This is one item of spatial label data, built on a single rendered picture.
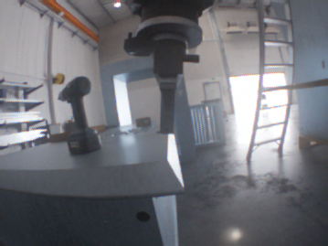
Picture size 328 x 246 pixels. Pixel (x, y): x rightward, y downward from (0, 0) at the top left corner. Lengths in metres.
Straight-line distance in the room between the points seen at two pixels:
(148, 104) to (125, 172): 9.87
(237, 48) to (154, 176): 11.29
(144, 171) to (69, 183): 0.16
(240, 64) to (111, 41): 8.90
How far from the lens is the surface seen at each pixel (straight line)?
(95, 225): 0.43
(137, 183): 0.29
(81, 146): 0.49
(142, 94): 10.26
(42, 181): 0.41
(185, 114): 2.17
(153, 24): 0.30
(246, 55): 11.52
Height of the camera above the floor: 0.73
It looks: 4 degrees down
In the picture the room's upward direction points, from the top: 9 degrees counter-clockwise
